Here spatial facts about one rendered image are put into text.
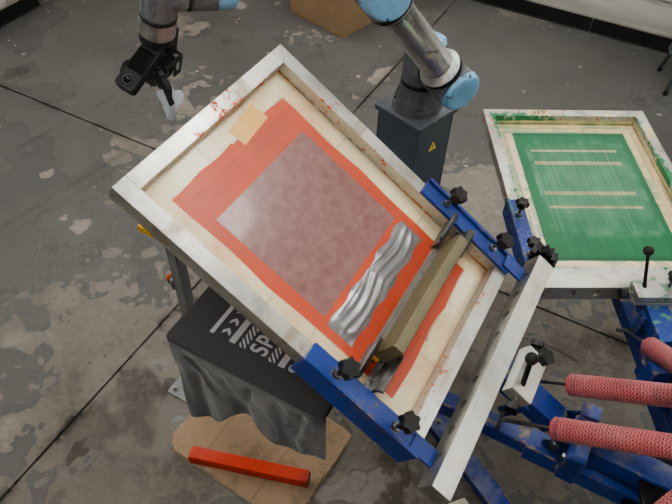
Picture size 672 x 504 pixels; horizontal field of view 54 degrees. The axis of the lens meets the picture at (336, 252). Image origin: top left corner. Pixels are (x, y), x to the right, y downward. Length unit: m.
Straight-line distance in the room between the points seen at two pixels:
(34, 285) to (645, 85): 3.81
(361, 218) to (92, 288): 1.93
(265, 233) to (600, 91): 3.51
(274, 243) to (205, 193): 0.18
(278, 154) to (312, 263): 0.26
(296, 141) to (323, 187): 0.12
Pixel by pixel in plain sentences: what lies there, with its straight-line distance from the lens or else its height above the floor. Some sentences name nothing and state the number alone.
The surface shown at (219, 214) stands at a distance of 1.37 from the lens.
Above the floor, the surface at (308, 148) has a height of 1.42.
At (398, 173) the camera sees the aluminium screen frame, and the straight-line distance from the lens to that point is 1.61.
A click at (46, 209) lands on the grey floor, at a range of 3.69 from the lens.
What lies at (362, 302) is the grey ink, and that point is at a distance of 1.44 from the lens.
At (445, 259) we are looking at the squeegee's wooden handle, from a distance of 1.49.
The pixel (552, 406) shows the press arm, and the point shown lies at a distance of 1.60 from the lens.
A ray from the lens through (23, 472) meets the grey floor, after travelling 2.83.
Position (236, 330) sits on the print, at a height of 0.95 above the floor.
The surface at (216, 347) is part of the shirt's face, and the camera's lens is 1.75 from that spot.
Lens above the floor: 2.39
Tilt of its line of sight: 48 degrees down
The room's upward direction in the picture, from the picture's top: 2 degrees clockwise
